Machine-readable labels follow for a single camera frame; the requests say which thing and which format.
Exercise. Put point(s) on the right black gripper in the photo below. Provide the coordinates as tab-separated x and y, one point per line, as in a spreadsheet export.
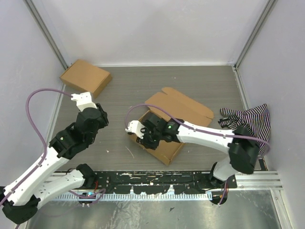
144	141

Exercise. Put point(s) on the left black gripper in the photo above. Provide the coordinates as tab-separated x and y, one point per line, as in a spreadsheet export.
105	119

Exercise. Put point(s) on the cardboard box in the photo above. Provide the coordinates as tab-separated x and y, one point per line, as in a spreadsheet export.
85	77
183	107

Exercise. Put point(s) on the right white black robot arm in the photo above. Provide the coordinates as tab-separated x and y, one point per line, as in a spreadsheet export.
240	148

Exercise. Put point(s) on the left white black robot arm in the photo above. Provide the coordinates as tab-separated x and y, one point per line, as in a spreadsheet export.
21	199

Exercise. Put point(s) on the folded closed cardboard box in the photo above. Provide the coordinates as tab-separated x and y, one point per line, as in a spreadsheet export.
85	77

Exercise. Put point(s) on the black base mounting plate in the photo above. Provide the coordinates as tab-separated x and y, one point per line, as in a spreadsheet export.
155	182

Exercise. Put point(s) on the purple striped cloth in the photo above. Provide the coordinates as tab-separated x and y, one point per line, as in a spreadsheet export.
256	120

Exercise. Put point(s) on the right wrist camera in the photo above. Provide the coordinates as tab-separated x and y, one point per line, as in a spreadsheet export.
134	127

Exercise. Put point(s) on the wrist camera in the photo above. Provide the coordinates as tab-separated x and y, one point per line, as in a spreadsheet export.
134	127
83	101

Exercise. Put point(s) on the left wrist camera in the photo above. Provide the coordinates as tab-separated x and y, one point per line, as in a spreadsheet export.
83	101

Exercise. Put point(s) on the perforated cable duct strip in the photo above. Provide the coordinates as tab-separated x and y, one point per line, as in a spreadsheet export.
170	196

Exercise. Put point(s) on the aluminium rail front beam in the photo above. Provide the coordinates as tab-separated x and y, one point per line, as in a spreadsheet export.
259	179

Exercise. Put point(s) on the left aluminium frame post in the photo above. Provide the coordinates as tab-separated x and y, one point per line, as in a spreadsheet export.
45	31

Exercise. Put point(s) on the aluminium frame post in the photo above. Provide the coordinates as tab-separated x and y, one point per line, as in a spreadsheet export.
45	31
258	26

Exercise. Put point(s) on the right aluminium frame post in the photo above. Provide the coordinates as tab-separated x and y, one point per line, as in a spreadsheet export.
258	26

